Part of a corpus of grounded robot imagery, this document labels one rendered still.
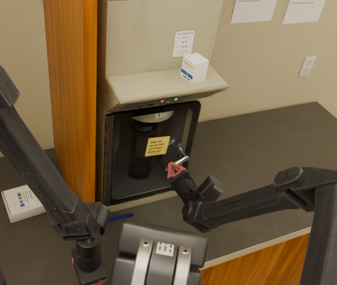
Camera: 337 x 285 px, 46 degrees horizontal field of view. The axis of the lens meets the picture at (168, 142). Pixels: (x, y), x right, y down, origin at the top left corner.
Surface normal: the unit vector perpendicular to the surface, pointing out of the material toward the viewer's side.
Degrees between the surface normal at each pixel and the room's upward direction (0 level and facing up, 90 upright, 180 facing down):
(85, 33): 90
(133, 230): 44
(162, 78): 0
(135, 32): 90
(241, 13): 90
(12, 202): 0
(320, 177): 58
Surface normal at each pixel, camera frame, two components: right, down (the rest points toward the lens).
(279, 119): 0.14, -0.76
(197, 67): 0.61, 0.57
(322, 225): -0.73, -0.58
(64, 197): 0.91, -0.17
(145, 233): 0.00, -0.11
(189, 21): 0.41, 0.63
